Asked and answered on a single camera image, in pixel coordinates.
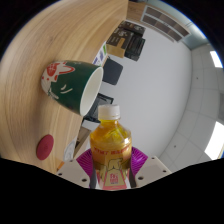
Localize dark grey padded office chair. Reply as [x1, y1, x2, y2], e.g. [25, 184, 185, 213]
[101, 57, 124, 86]

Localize yellow drink bottle white cap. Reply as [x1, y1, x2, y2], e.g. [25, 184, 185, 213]
[89, 103, 133, 191]

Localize round white grey mat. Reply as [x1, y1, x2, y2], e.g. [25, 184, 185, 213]
[63, 138, 79, 163]

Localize flat round red coaster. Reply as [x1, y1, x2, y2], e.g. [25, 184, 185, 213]
[35, 133, 55, 161]

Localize green mug with white print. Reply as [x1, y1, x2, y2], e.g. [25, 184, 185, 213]
[40, 59, 105, 117]

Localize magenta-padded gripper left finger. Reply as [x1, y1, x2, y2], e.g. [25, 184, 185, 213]
[55, 148, 98, 189]

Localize small dark brown box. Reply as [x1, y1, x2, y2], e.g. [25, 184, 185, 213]
[118, 19, 147, 37]

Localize square ceiling light panel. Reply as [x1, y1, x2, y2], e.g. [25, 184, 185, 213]
[203, 120, 224, 161]
[209, 49, 224, 69]

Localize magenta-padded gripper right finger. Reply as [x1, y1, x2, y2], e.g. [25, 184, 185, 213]
[128, 146, 173, 188]

